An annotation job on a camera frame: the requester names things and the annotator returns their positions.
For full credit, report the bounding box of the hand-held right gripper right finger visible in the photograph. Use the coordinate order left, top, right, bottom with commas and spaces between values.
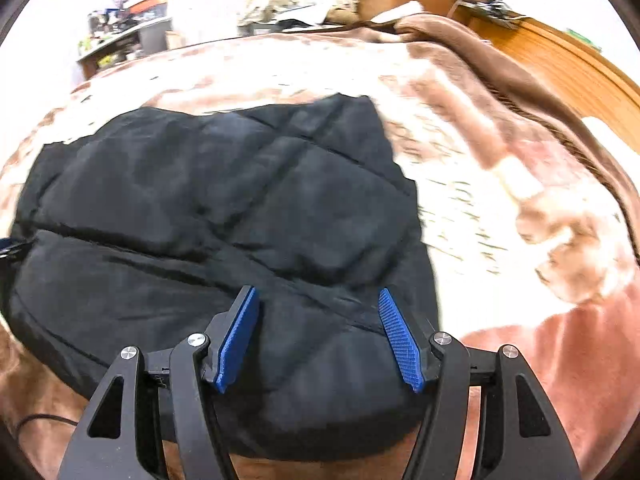
377, 288, 583, 480

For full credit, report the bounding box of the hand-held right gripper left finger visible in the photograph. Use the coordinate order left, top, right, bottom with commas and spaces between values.
59, 286, 262, 480

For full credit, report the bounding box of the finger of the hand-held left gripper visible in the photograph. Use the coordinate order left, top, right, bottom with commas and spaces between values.
0, 236, 30, 262

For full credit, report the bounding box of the black puffer jacket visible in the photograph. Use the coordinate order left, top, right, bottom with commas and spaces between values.
0, 94, 442, 462

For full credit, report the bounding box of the brown paw print blanket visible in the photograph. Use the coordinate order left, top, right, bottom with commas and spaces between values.
0, 12, 640, 480

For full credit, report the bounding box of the cluttered shelf unit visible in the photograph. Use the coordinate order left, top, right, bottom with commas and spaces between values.
76, 1, 174, 80

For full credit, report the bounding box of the pile of papers and boxes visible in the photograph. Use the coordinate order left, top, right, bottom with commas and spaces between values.
236, 2, 332, 37

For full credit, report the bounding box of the wooden headboard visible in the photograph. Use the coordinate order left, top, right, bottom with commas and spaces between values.
452, 2, 640, 142

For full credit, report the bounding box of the white pillow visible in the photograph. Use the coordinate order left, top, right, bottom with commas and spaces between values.
372, 0, 427, 24

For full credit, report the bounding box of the brown plush toy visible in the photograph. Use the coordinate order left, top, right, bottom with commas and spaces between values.
324, 7, 362, 27

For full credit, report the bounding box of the green packet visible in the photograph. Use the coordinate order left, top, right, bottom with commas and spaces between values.
566, 27, 604, 54

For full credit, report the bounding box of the black cable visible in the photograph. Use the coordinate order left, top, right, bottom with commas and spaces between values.
14, 411, 80, 437

